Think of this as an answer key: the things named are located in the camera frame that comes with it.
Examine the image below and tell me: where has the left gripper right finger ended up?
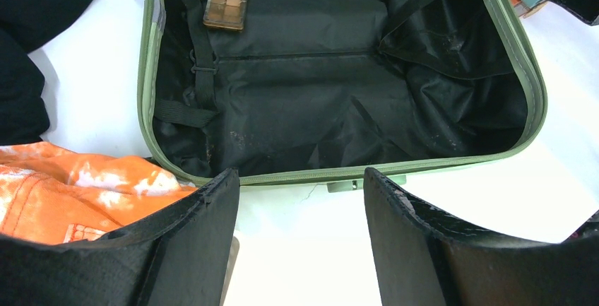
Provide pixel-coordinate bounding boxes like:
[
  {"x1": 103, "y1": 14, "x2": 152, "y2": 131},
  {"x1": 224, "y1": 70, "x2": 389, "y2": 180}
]
[{"x1": 363, "y1": 167, "x2": 598, "y2": 305}]

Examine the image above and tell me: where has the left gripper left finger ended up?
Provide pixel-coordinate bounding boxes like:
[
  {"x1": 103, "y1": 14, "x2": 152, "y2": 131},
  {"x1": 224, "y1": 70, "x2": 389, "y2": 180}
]
[{"x1": 1, "y1": 169, "x2": 240, "y2": 305}]

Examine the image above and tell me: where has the white plastic basket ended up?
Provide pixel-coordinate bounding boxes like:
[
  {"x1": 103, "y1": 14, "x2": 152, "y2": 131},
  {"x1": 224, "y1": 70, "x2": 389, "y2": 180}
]
[{"x1": 220, "y1": 235, "x2": 240, "y2": 306}]

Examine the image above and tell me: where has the orange white garment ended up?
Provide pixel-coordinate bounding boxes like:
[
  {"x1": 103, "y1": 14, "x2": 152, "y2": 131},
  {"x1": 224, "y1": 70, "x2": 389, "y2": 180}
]
[{"x1": 1, "y1": 141, "x2": 196, "y2": 245}]

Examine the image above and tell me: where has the green hard-shell suitcase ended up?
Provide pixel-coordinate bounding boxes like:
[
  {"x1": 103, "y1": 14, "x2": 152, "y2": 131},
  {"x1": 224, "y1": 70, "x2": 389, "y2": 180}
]
[{"x1": 137, "y1": 0, "x2": 547, "y2": 192}]

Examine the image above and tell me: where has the black cloth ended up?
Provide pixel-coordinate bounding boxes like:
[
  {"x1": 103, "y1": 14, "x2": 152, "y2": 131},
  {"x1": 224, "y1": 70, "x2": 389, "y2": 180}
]
[{"x1": 1, "y1": 0, "x2": 93, "y2": 146}]

